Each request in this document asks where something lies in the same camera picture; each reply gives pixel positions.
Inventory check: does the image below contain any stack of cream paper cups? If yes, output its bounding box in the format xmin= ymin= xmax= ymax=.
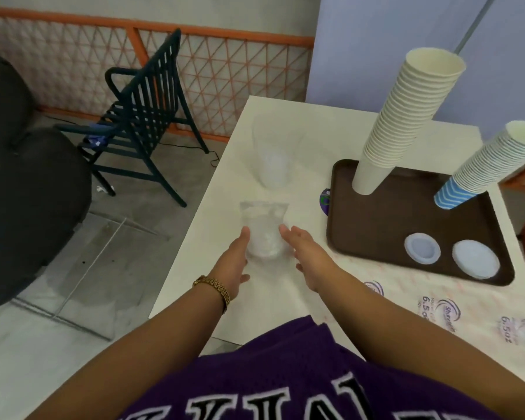
xmin=351 ymin=47 xmax=467 ymax=196

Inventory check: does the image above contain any clear plastic cup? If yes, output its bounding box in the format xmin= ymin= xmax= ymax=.
xmin=239 ymin=200 xmax=290 ymax=260

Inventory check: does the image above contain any stack of blue striped cups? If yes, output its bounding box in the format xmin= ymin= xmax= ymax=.
xmin=433 ymin=120 xmax=525 ymax=210

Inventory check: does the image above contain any clear printed plastic wrapper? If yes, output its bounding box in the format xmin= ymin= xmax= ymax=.
xmin=358 ymin=253 xmax=525 ymax=369

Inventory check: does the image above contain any small white plastic lid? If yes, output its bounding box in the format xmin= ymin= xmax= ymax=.
xmin=404 ymin=232 xmax=442 ymax=265

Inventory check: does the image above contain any large white plastic lid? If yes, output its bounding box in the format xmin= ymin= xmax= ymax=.
xmin=452 ymin=239 xmax=501 ymax=280

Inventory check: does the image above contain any brown plastic tray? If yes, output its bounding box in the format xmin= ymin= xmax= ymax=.
xmin=326 ymin=158 xmax=516 ymax=288

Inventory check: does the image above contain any purple mesh jersey shirt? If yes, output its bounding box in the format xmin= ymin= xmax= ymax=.
xmin=117 ymin=315 xmax=510 ymax=420

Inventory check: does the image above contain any dark blue slatted chair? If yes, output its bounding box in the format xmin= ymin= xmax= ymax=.
xmin=55 ymin=28 xmax=211 ymax=209

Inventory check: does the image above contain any black floor cable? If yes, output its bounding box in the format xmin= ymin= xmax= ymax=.
xmin=157 ymin=141 xmax=222 ymax=169

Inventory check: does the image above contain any person's right forearm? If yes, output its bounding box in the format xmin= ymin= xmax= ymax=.
xmin=318 ymin=269 xmax=525 ymax=420

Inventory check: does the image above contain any person's left hand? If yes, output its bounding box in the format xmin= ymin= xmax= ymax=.
xmin=209 ymin=226 xmax=251 ymax=299

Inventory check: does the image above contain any gold chain bracelet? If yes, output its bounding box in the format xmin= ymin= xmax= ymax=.
xmin=192 ymin=275 xmax=232 ymax=315

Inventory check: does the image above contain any blue cloth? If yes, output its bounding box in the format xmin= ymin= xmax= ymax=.
xmin=85 ymin=126 xmax=111 ymax=148

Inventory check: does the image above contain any person's left forearm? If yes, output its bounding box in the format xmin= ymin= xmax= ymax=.
xmin=26 ymin=282 xmax=246 ymax=420

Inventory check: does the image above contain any person's right hand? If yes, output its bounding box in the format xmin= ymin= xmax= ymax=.
xmin=279 ymin=223 xmax=340 ymax=295

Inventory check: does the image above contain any tall stack of clear cups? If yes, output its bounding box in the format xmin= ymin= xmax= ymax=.
xmin=251 ymin=113 xmax=307 ymax=191

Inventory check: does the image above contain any orange lattice fence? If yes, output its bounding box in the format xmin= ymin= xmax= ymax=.
xmin=0 ymin=6 xmax=316 ymax=143

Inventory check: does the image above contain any black bean bag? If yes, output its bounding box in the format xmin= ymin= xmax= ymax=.
xmin=0 ymin=52 xmax=92 ymax=314

